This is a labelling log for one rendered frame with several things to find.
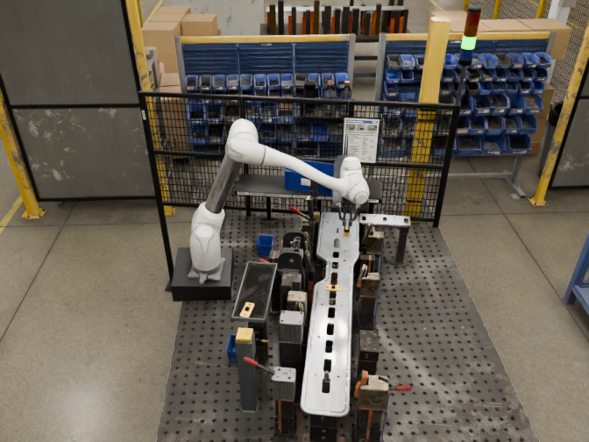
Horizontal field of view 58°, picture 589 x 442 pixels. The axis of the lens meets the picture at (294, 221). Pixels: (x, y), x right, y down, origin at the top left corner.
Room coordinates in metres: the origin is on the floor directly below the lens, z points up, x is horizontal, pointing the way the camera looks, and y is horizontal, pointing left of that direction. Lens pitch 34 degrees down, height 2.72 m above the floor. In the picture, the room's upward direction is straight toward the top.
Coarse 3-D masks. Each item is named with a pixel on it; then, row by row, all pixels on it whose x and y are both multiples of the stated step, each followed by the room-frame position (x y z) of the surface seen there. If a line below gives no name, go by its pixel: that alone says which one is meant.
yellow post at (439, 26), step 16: (432, 32) 2.94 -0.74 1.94; (448, 32) 2.93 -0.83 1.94; (432, 48) 2.93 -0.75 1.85; (432, 64) 2.93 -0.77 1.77; (432, 80) 2.93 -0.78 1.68; (432, 96) 2.93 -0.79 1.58; (432, 112) 2.93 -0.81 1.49; (416, 128) 2.95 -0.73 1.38; (432, 128) 2.93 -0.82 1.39; (416, 144) 2.94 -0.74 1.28; (416, 160) 2.93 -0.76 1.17; (416, 192) 2.93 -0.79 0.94
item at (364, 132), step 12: (348, 120) 2.95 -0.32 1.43; (360, 120) 2.94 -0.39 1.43; (372, 120) 2.93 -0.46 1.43; (348, 132) 2.95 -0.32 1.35; (360, 132) 2.94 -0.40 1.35; (372, 132) 2.93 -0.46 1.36; (348, 144) 2.95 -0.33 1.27; (360, 144) 2.94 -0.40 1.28; (372, 144) 2.93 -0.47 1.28; (360, 156) 2.94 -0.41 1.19; (372, 156) 2.93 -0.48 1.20
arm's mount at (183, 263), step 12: (180, 252) 2.45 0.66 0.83; (228, 252) 2.46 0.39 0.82; (180, 264) 2.34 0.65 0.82; (228, 264) 2.36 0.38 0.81; (180, 276) 2.25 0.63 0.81; (228, 276) 2.26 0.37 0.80; (180, 288) 2.17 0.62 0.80; (192, 288) 2.18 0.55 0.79; (204, 288) 2.18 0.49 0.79; (216, 288) 2.18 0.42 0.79; (228, 288) 2.18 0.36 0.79; (180, 300) 2.17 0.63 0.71; (192, 300) 2.17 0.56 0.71; (204, 300) 2.18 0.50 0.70
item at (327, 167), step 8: (304, 160) 2.95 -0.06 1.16; (288, 168) 2.91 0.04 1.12; (320, 168) 2.92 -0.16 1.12; (328, 168) 2.91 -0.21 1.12; (288, 176) 2.82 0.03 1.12; (296, 176) 2.80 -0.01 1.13; (304, 176) 2.79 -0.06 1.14; (288, 184) 2.82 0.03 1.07; (296, 184) 2.80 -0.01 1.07; (304, 184) 2.79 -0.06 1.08; (320, 184) 2.76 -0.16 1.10; (320, 192) 2.76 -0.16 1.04; (328, 192) 2.75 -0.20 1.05
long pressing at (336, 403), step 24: (336, 216) 2.57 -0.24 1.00; (312, 312) 1.77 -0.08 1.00; (336, 312) 1.78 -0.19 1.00; (312, 336) 1.63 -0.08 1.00; (336, 336) 1.63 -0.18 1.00; (312, 360) 1.49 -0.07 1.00; (336, 360) 1.49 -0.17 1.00; (312, 384) 1.37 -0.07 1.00; (336, 384) 1.37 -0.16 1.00; (312, 408) 1.26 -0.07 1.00; (336, 408) 1.26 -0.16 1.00
